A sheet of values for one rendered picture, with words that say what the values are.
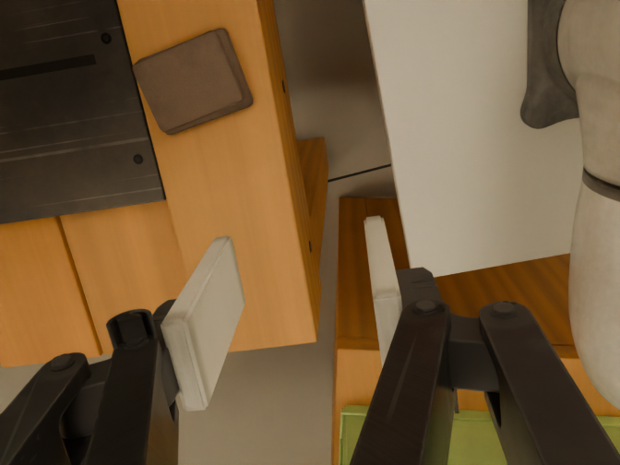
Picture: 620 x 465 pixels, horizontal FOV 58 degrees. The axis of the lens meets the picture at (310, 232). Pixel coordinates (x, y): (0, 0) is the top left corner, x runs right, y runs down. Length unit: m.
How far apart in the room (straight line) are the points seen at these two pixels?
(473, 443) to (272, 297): 0.35
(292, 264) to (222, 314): 0.44
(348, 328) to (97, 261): 0.38
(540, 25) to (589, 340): 0.29
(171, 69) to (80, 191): 0.18
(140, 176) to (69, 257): 0.15
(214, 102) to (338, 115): 0.95
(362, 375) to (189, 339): 0.68
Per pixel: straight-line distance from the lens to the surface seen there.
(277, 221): 0.62
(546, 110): 0.61
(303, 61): 1.49
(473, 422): 0.87
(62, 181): 0.68
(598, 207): 0.49
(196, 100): 0.58
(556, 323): 0.97
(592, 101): 0.48
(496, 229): 0.66
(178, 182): 0.63
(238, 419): 1.92
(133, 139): 0.63
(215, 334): 0.18
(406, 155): 0.61
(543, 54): 0.60
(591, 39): 0.49
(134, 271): 0.71
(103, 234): 0.70
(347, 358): 0.82
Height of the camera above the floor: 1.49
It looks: 70 degrees down
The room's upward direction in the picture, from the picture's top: 171 degrees counter-clockwise
